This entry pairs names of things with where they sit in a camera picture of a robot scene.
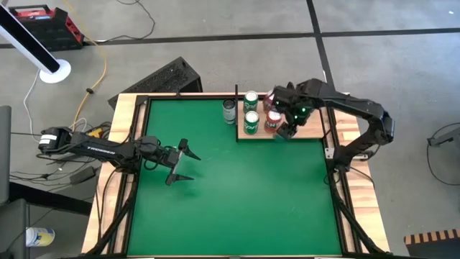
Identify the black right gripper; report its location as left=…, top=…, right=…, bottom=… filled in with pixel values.
left=271, top=81, right=319, bottom=140

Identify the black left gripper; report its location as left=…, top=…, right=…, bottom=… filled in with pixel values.
left=156, top=137, right=202, bottom=187

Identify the red strawberry soda can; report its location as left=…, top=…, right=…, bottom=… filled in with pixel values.
left=264, top=109, right=284, bottom=134
left=262, top=90, right=277, bottom=113

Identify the green soda can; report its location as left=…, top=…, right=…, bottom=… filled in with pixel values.
left=243, top=110, right=260, bottom=136
left=243, top=90, right=259, bottom=114

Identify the green felt table mat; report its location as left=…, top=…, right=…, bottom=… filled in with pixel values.
left=126, top=99, right=343, bottom=257

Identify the white Celsius drink can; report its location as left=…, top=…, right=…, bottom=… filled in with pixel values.
left=222, top=99, right=237, bottom=126

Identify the black perforated metal box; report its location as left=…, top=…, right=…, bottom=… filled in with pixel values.
left=107, top=56, right=203, bottom=109

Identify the black power brick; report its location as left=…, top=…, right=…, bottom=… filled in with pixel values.
left=69, top=165, right=97, bottom=186

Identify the grey floor device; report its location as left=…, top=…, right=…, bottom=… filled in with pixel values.
left=426, top=125, right=460, bottom=147

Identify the white and yellow canister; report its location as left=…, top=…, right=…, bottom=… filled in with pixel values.
left=25, top=227, right=56, bottom=248

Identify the black box with striped edge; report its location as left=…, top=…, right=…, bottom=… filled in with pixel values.
left=403, top=228, right=460, bottom=259

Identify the grey upright panel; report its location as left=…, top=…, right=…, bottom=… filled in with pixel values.
left=0, top=105, right=12, bottom=206

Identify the black and red toolbox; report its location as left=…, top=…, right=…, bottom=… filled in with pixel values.
left=9, top=4, right=86, bottom=52

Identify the white stand with black panel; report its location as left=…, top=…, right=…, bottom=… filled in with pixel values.
left=0, top=2, right=72, bottom=85

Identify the wooden shelf with black frame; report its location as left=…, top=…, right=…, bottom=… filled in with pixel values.
left=234, top=81, right=328, bottom=142

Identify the black metal table frame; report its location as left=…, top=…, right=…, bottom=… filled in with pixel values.
left=84, top=94, right=387, bottom=259

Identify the yellow floor cable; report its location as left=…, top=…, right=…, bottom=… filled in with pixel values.
left=60, top=0, right=108, bottom=140

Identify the black looped floor cable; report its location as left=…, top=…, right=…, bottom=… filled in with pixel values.
left=425, top=122, right=460, bottom=187

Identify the black floor cable bundle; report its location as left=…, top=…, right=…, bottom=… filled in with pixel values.
left=9, top=171, right=73, bottom=188

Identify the white floor cable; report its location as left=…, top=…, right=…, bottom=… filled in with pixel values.
left=23, top=70, right=88, bottom=146

